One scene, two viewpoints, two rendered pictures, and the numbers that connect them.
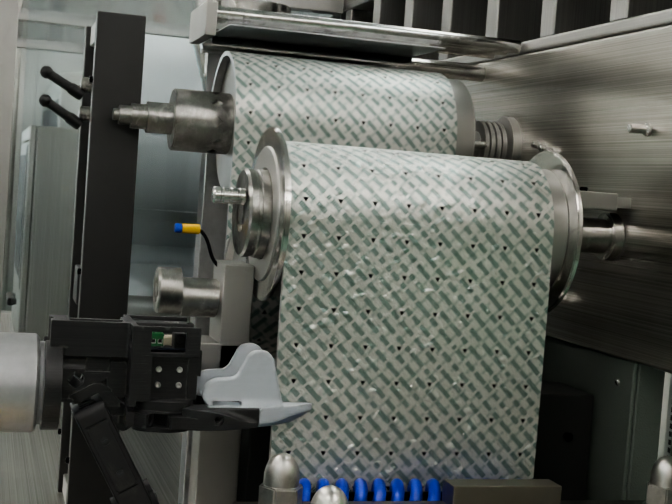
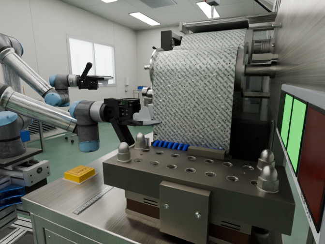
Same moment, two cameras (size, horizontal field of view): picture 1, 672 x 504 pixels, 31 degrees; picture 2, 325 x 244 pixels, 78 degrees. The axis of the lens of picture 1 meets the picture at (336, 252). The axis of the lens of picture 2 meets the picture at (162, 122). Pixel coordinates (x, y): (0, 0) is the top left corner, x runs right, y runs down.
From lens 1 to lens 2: 0.65 m
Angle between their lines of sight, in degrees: 42
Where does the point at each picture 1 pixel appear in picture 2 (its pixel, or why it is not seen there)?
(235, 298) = not seen: hidden behind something
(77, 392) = (110, 114)
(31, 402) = (98, 116)
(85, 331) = (110, 100)
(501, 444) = (217, 137)
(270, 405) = (146, 120)
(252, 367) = (142, 110)
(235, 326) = not seen: hidden behind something
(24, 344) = (99, 103)
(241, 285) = not seen: hidden behind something
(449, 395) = (199, 121)
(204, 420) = (127, 122)
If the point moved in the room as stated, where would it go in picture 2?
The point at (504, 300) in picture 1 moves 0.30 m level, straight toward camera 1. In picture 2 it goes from (216, 92) to (113, 100)
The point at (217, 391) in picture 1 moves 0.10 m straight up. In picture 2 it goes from (135, 116) to (134, 83)
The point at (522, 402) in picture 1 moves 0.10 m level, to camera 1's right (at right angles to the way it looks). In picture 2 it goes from (224, 125) to (264, 131)
